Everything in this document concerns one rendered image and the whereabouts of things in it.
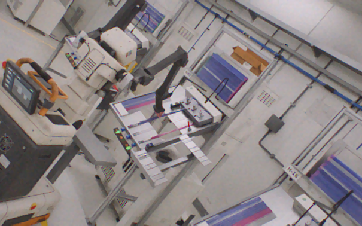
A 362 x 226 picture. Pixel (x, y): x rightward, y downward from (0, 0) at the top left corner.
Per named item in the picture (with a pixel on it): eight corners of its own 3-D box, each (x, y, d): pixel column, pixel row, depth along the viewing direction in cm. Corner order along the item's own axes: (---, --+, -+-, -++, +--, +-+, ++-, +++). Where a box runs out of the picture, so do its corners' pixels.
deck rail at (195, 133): (141, 156, 298) (141, 150, 294) (140, 155, 299) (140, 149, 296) (218, 128, 325) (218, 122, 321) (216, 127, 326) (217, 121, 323)
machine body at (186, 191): (115, 225, 329) (160, 170, 318) (90, 171, 377) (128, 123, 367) (166, 234, 374) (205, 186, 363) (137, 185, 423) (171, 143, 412)
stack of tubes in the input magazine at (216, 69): (225, 103, 317) (247, 77, 313) (195, 74, 353) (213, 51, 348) (234, 108, 326) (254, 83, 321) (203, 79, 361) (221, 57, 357)
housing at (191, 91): (213, 129, 325) (213, 116, 317) (185, 100, 359) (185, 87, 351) (221, 126, 328) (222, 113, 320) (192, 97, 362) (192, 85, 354)
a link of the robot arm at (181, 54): (182, 40, 266) (192, 49, 263) (178, 53, 277) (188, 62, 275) (133, 70, 245) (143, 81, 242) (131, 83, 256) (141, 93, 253)
